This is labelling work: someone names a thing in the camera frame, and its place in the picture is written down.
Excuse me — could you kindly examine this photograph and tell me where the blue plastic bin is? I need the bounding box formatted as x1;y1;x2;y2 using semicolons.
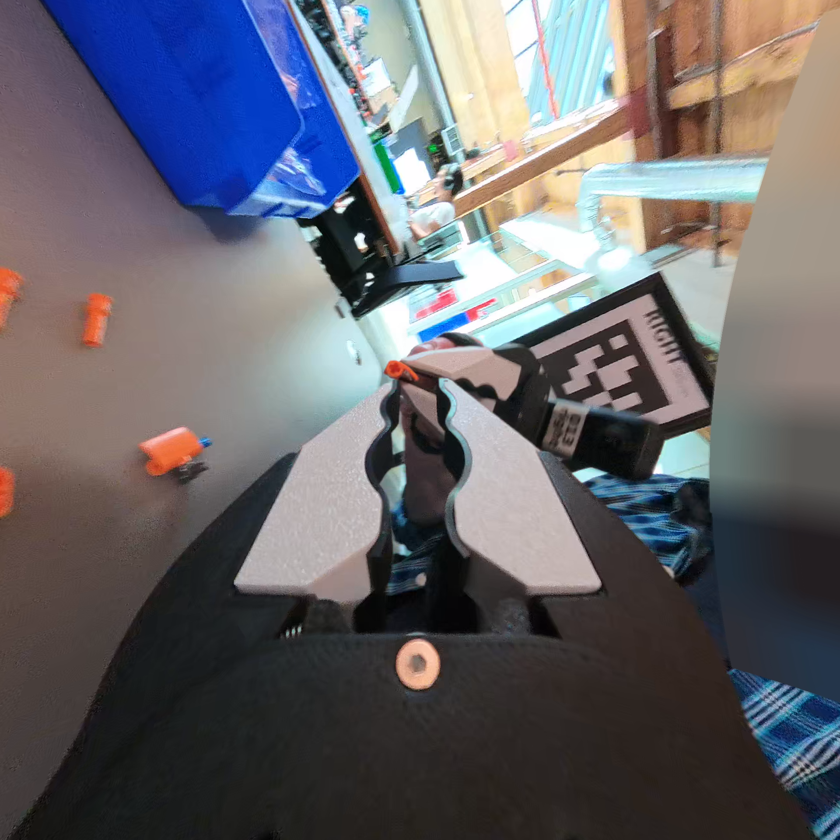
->
41;0;363;219

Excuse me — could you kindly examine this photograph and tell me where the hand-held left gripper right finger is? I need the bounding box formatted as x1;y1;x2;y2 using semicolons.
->
437;379;602;597

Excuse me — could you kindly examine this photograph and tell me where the blue plaid shirt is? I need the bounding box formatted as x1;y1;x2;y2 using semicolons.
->
384;474;840;840

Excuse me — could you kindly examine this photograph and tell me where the silver ventilation duct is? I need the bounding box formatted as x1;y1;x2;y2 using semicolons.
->
576;152;770;277

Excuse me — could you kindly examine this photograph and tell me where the person's right hand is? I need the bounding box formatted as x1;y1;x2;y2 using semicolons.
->
400;419;458;526

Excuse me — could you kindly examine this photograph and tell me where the orange lego T connector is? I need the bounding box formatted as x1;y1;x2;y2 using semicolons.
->
138;427;199;477
0;268;25;330

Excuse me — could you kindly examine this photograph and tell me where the black metal stand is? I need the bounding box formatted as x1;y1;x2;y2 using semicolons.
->
297;177;465;320

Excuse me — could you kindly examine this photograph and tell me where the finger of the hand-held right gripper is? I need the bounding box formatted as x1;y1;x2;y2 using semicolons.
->
456;384;522;422
400;346;525;400

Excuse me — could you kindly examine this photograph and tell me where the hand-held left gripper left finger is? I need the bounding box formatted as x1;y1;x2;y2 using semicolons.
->
234;382;401;603

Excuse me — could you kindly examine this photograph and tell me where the clear plastic bag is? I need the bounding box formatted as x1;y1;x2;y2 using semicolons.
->
243;0;332;217

